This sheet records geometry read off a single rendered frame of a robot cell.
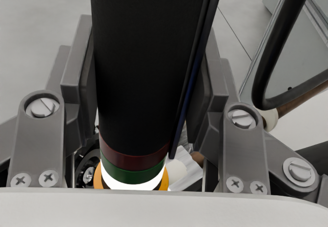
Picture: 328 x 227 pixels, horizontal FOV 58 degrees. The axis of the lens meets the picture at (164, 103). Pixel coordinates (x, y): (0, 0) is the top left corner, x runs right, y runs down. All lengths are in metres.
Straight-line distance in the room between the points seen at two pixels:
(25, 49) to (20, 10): 0.56
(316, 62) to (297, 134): 0.79
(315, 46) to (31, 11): 2.40
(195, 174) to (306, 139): 0.35
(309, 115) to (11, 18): 2.68
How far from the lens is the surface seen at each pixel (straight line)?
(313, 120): 0.55
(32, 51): 2.55
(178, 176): 0.21
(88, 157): 0.40
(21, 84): 2.30
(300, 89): 0.29
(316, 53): 1.33
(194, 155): 0.22
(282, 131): 0.57
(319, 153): 0.30
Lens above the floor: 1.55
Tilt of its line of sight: 48 degrees down
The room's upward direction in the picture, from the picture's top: 10 degrees clockwise
